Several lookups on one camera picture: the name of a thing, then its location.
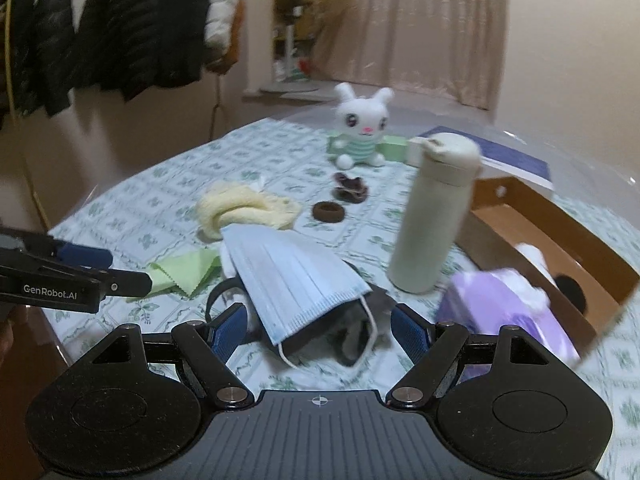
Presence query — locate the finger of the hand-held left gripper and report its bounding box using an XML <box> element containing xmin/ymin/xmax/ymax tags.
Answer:
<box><xmin>0</xmin><ymin>227</ymin><xmax>114</xmax><ymax>271</ymax></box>
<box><xmin>0</xmin><ymin>262</ymin><xmax>154</xmax><ymax>314</ymax></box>

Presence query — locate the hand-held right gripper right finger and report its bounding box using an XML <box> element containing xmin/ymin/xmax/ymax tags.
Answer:
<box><xmin>387</xmin><ymin>304</ymin><xmax>566</xmax><ymax>409</ymax></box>

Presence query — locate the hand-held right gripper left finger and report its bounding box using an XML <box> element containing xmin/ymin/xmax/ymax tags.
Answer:
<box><xmin>80</xmin><ymin>304</ymin><xmax>254</xmax><ymax>408</ymax></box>

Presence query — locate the white fluffy cloth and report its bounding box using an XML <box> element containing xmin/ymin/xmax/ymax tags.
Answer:
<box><xmin>220</xmin><ymin>224</ymin><xmax>378</xmax><ymax>368</ymax></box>

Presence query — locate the cream fluffy cloth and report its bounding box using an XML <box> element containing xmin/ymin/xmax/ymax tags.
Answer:
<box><xmin>196</xmin><ymin>176</ymin><xmax>302</xmax><ymax>242</ymax></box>

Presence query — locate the white soft item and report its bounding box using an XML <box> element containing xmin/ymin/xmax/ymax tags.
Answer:
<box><xmin>515</xmin><ymin>242</ymin><xmax>557</xmax><ymax>292</ymax></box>

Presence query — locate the green cleaning cloth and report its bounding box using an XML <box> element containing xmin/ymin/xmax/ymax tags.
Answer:
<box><xmin>127</xmin><ymin>247</ymin><xmax>222</xmax><ymax>299</ymax></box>

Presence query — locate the black sleep mask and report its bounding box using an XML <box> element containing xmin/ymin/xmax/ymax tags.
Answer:
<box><xmin>206</xmin><ymin>260</ymin><xmax>401</xmax><ymax>367</ymax></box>

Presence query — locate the purple tissue packet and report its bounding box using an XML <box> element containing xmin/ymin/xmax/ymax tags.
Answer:
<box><xmin>435</xmin><ymin>267</ymin><xmax>581</xmax><ymax>386</ymax></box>

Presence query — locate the green floral tablecloth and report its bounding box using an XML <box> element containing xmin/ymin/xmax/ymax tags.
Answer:
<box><xmin>40</xmin><ymin>116</ymin><xmax>640</xmax><ymax>480</ymax></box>

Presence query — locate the cream cylinder roll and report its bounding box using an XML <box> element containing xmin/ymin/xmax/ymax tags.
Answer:
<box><xmin>387</xmin><ymin>132</ymin><xmax>482</xmax><ymax>294</ymax></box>

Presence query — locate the black round item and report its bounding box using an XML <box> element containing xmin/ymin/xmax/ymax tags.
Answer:
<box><xmin>555</xmin><ymin>273</ymin><xmax>589</xmax><ymax>312</ymax></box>

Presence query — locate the brown cardboard box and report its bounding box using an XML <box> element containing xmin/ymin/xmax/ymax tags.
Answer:
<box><xmin>454</xmin><ymin>176</ymin><xmax>640</xmax><ymax>357</ymax></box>

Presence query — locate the green carton box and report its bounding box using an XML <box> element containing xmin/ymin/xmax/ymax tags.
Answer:
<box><xmin>327</xmin><ymin>132</ymin><xmax>411</xmax><ymax>163</ymax></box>

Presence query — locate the blue book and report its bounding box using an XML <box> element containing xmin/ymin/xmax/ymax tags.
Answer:
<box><xmin>417</xmin><ymin>125</ymin><xmax>552</xmax><ymax>182</ymax></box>

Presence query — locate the white plush rabbit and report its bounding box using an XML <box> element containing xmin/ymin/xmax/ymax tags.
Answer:
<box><xmin>327</xmin><ymin>82</ymin><xmax>396</xmax><ymax>170</ymax></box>

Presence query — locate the black puffer jacket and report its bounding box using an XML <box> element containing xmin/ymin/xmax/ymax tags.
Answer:
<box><xmin>0</xmin><ymin>0</ymin><xmax>77</xmax><ymax>123</ymax></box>
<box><xmin>72</xmin><ymin>0</ymin><xmax>212</xmax><ymax>104</ymax></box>

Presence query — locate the white fan stand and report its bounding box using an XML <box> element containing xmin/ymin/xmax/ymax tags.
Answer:
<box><xmin>259</xmin><ymin>4</ymin><xmax>322</xmax><ymax>94</ymax></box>

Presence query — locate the white puffer jacket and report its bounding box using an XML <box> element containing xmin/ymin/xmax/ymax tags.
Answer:
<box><xmin>202</xmin><ymin>0</ymin><xmax>239</xmax><ymax>54</ymax></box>

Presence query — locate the beige curtain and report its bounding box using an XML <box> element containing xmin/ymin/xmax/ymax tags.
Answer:
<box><xmin>315</xmin><ymin>0</ymin><xmax>509</xmax><ymax>112</ymax></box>

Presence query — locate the brown ring hair tie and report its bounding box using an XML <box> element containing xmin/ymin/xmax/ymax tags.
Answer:
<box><xmin>312</xmin><ymin>201</ymin><xmax>346</xmax><ymax>222</ymax></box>

